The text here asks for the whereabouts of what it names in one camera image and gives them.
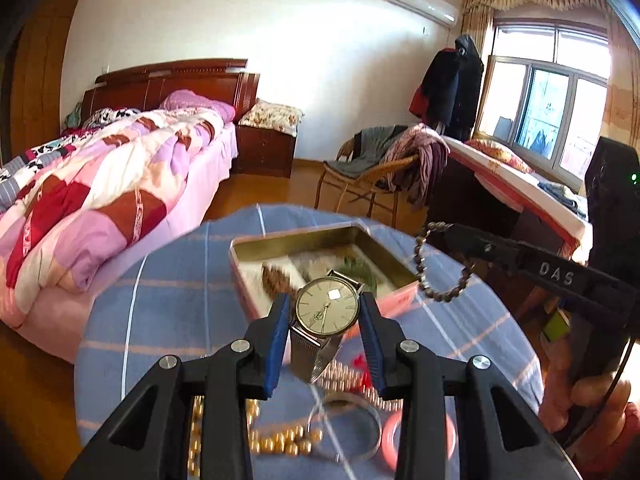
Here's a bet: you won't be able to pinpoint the white air conditioner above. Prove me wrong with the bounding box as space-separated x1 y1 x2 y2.
389 0 460 25

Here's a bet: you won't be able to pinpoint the dark wooden desk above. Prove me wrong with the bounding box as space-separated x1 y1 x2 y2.
425 136 596 322

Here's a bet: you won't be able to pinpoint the black cable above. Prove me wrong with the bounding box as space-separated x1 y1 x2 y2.
564 335 638 448

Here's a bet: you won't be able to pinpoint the wicker chair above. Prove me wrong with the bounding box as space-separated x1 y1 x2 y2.
315 137 421 229

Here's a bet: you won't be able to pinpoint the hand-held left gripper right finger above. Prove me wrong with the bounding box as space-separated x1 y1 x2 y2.
357 291 581 480

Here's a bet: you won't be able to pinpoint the gold bead necklace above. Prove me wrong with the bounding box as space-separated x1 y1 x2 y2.
187 392 326 480

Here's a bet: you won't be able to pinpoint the dark green ornament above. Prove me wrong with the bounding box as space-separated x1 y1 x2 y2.
340 255 382 287

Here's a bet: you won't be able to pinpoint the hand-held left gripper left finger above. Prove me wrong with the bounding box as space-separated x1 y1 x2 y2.
65 291 292 480

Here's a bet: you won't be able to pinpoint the silver mesh strap wristwatch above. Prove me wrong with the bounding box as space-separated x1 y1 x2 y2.
290 269 364 385

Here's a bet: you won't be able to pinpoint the dark navy hanging coat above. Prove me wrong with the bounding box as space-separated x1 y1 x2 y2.
420 49 459 122

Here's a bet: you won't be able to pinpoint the grey garment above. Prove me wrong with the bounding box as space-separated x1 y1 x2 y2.
324 125 409 182

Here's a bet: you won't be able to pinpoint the pink patchwork quilt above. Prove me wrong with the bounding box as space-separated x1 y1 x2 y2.
0 107 226 295

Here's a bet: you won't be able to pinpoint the wooden nightstand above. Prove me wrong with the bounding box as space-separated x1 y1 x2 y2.
236 121 297 179

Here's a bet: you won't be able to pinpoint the grey striped cloth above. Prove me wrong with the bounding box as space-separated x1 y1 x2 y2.
0 174 32 213

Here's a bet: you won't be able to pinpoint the wooden bed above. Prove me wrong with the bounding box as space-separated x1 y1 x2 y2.
0 58 261 366

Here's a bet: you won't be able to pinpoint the person's right hand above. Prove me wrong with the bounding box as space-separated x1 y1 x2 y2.
540 337 632 464

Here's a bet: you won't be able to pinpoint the blue folded clothes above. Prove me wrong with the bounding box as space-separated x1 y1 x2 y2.
537 180 589 217

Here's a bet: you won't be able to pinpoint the thin silver bangle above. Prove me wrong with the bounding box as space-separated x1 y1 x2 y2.
306 392 384 463

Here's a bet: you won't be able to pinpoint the pink pillow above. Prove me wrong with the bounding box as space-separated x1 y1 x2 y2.
160 89 236 124

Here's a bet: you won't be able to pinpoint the white pearl necklace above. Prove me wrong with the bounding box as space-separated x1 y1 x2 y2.
320 362 406 411

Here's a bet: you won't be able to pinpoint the brown wooden bead bracelet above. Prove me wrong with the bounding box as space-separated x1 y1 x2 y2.
260 261 302 303

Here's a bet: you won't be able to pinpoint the pink purple clothes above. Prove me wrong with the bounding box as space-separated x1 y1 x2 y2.
385 123 451 211

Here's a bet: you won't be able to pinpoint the window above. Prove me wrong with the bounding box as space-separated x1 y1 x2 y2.
475 19 614 177

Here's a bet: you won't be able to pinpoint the black hanging jacket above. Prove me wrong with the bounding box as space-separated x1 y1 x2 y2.
451 35 485 137

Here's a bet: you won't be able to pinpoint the floral cushion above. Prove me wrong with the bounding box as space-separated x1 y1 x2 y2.
239 99 305 136

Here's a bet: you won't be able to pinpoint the yellow curtain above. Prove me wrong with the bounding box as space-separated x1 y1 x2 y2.
460 0 640 161

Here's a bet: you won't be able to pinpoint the red knot charm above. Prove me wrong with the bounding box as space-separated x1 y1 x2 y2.
350 352 373 386

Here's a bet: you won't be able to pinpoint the grey bead bracelet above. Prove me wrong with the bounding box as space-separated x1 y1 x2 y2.
412 222 474 304

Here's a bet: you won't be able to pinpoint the red edged desk cover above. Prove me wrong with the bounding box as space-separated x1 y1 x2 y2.
442 135 594 262

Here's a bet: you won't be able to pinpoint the black white printed blanket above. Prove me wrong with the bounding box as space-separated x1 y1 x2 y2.
0 107 142 181

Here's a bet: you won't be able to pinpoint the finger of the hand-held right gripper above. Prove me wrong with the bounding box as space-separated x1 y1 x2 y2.
440 222 529 279

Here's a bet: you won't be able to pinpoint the wooden wardrobe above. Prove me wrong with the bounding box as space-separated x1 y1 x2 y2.
0 0 84 162

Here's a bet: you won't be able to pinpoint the green object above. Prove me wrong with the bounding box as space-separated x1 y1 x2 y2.
542 309 571 344

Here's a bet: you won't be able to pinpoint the pink metal tin box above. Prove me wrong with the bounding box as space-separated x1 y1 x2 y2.
229 221 421 322

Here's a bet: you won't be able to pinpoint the pink bangle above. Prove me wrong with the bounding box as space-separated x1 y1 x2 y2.
382 410 459 471

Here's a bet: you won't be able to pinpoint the red floral pillow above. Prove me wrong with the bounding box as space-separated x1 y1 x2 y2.
465 137 534 174

